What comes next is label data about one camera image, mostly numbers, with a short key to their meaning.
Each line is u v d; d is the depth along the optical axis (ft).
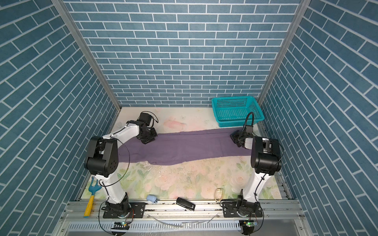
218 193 2.60
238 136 2.98
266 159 1.81
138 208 2.45
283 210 2.47
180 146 3.25
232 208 2.42
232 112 3.91
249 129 2.73
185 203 2.41
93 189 2.66
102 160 1.65
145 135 2.83
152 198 2.43
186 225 2.31
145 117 2.65
